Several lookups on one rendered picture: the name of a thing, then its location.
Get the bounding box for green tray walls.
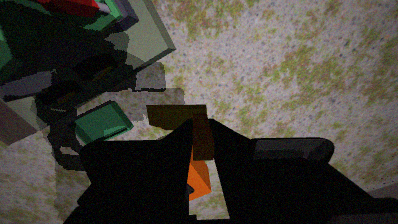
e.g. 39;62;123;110
67;101;134;144

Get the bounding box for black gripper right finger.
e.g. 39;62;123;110
208;118;335;219

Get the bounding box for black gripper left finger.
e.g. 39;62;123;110
79;119;193;221

